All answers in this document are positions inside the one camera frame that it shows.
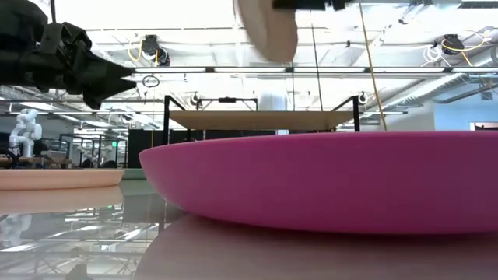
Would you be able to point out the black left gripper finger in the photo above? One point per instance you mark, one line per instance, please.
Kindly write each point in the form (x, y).
(105, 68)
(101, 91)

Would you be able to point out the black partition panel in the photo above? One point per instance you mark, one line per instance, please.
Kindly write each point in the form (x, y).
(136, 151)

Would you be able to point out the tan plate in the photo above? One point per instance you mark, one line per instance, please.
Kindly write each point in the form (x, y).
(268, 31)

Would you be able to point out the pale green bowl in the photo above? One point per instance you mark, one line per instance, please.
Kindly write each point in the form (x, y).
(134, 174)

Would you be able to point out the wooden shelf with black frame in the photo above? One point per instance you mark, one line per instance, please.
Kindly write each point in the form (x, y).
(257, 120)

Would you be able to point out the silver ribbed ceiling duct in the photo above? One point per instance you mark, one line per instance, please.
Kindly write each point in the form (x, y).
(435, 87)

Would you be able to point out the long ceiling light bar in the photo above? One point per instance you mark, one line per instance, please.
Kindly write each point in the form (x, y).
(249, 69)

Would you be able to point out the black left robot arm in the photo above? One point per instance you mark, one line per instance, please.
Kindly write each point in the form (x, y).
(19, 43)

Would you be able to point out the peach plate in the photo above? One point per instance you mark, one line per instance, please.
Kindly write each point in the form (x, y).
(58, 179)

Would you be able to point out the pink plate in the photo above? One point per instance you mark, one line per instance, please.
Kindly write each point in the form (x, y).
(311, 183)

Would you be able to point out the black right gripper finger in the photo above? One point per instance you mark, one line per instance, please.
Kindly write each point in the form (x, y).
(303, 4)

